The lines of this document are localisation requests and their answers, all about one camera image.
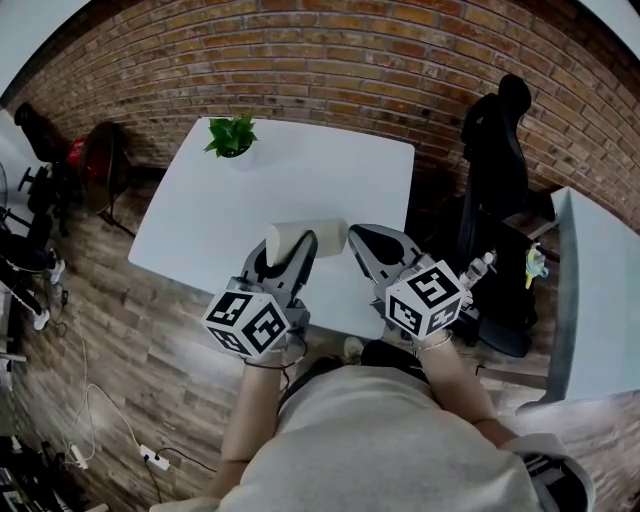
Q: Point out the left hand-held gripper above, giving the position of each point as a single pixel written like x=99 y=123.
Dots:
x=245 y=317

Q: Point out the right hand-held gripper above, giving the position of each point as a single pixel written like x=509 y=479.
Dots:
x=425 y=300

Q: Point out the person's right forearm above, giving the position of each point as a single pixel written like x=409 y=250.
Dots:
x=455 y=380

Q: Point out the person's left forearm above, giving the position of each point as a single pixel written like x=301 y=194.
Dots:
x=250 y=415

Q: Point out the white table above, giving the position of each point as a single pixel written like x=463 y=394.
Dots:
x=240 y=200

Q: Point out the clear water bottle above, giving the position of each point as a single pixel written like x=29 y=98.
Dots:
x=477 y=270

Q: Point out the person's light shoe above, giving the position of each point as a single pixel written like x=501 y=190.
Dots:
x=353 y=347

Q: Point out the black wrist band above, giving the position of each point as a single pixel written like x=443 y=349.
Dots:
x=265 y=366

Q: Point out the person's black trousers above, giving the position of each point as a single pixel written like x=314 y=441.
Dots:
x=392 y=357

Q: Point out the green potted plant white pot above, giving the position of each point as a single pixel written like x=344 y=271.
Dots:
x=231 y=136

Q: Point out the black backpack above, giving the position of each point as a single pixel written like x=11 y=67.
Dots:
x=510 y=300

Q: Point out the black office chair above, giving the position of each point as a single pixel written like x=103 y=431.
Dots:
x=495 y=165

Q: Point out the yellow green toy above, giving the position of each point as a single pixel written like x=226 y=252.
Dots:
x=535 y=265

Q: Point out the round brown folding table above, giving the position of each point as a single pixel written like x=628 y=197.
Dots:
x=102 y=165

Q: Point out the person's grey shirt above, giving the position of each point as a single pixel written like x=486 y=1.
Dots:
x=380 y=450

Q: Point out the white side desk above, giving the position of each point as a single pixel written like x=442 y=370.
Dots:
x=600 y=300

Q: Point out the white power strip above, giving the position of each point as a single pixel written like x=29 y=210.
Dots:
x=155 y=456

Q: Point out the black equipment stand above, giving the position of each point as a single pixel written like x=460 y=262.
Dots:
x=37 y=195

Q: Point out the black chair with red cushion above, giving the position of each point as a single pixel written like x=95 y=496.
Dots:
x=42 y=137

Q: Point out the white power adapter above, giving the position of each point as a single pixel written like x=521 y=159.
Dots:
x=78 y=456

